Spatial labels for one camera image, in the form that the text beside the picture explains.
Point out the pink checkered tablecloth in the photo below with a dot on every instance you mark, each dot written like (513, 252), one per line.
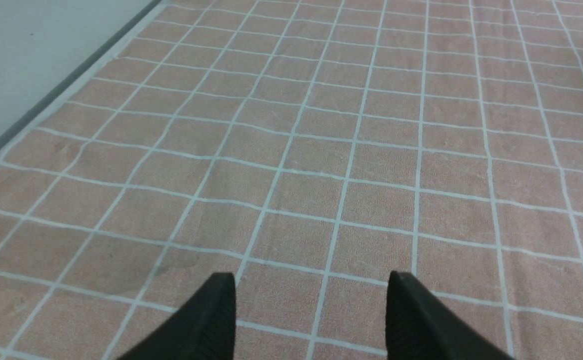
(309, 147)

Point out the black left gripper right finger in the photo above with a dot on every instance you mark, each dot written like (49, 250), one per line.
(418, 326)

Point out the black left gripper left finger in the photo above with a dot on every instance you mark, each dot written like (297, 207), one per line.
(204, 328)

